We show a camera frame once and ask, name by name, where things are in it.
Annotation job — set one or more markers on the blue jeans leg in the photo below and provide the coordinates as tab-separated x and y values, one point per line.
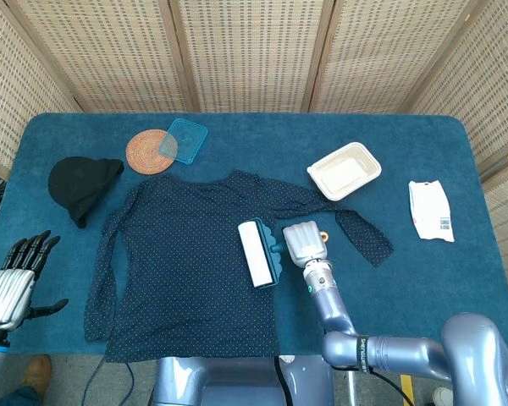
19	398

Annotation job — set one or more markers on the white shoe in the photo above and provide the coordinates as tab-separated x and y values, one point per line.
443	396

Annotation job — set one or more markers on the navy polka dot shirt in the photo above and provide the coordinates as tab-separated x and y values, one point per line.
182	262

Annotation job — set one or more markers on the white plastic packet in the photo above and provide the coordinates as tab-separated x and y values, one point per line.
429	209

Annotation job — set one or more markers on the brown leather shoe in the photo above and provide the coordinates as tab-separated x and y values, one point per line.
37	372

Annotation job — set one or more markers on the lavender robot torso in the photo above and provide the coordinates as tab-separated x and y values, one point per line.
220	380

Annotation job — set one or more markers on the woven bamboo folding screen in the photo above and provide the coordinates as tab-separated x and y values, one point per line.
254	51

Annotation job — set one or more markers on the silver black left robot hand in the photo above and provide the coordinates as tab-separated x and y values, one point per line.
6	296

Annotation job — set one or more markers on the teal fuzzy table cover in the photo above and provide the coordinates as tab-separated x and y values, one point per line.
406	287

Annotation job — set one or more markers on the black beanie hat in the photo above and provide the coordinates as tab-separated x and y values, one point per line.
80	186

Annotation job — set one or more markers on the teal lint roller yellow tip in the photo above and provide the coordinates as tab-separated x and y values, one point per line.
255	254

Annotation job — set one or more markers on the lavender right robot arm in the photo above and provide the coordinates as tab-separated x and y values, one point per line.
406	353

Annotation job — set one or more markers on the round woven rattan coaster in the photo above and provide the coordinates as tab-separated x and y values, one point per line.
144	154

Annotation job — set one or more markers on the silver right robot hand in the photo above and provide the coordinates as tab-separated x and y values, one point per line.
302	243

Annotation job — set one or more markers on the transparent blue plastic lid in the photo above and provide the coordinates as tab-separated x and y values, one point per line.
188	137

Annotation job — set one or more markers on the cream plastic food container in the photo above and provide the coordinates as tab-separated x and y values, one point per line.
343	171

